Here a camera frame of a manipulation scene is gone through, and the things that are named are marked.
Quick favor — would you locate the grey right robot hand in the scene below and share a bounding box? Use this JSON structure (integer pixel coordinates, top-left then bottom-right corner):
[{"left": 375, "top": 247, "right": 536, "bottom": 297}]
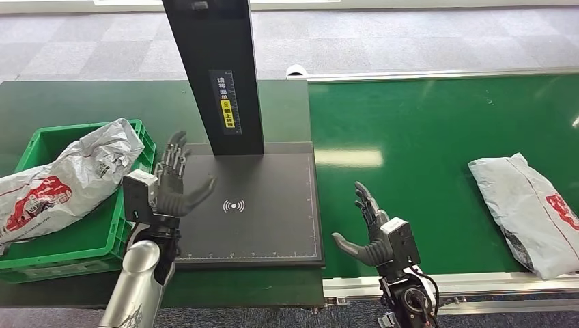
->
[{"left": 331, "top": 182, "right": 393, "bottom": 268}]

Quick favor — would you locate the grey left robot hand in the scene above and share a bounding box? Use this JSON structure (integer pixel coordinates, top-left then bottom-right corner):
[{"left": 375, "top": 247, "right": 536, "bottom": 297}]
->
[{"left": 154, "top": 131, "right": 218, "bottom": 219}]

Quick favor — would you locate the white red-print package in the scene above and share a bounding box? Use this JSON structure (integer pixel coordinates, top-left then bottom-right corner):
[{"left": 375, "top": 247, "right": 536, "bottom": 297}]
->
[{"left": 0, "top": 118, "right": 145, "bottom": 256}]

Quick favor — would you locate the green conveyor belt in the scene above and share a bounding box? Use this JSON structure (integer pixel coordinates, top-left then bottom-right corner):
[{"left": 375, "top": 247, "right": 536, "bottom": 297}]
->
[{"left": 307, "top": 73, "right": 579, "bottom": 281}]

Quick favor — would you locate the smooth grey red-print package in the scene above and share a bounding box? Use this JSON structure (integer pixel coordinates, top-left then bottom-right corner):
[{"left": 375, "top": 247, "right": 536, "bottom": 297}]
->
[{"left": 467, "top": 152, "right": 579, "bottom": 281}]

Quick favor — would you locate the green plastic crate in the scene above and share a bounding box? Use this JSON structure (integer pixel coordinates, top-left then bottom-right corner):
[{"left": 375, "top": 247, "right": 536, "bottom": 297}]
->
[{"left": 0, "top": 119, "right": 158, "bottom": 285}]

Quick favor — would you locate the black and yellow label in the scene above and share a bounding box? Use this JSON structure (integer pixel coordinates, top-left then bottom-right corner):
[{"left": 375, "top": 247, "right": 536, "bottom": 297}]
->
[{"left": 208, "top": 69, "right": 243, "bottom": 136}]

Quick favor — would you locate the black scanner column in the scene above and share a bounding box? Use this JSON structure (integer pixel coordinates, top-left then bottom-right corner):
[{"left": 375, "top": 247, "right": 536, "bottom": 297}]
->
[{"left": 161, "top": 0, "right": 265, "bottom": 156}]

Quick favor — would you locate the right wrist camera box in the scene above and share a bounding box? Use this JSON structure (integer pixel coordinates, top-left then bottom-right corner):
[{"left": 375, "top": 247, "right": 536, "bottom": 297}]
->
[{"left": 380, "top": 217, "right": 421, "bottom": 271}]

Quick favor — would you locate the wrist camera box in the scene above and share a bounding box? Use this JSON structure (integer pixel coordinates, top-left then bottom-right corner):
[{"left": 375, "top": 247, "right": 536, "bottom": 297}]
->
[
  {"left": 122, "top": 169, "right": 160, "bottom": 224},
  {"left": 380, "top": 217, "right": 421, "bottom": 271}
]

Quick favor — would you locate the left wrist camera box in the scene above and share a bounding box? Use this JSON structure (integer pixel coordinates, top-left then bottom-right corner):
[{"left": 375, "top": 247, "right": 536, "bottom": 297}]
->
[{"left": 122, "top": 169, "right": 160, "bottom": 224}]

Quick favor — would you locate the wide aluminium conveyor rail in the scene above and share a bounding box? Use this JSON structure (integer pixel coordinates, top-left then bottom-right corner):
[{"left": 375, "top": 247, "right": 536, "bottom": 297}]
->
[{"left": 322, "top": 271, "right": 579, "bottom": 316}]

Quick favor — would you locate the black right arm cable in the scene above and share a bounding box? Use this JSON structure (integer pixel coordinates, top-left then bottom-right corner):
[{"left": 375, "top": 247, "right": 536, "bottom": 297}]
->
[{"left": 412, "top": 266, "right": 441, "bottom": 316}]

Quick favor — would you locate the black scanner base plate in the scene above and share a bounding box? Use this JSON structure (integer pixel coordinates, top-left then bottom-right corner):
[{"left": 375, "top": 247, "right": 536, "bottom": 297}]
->
[{"left": 173, "top": 141, "right": 326, "bottom": 271}]

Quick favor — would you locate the thin aluminium conveyor rail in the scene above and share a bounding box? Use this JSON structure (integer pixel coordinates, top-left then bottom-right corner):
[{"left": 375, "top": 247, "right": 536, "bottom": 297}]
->
[{"left": 285, "top": 66, "right": 579, "bottom": 84}]

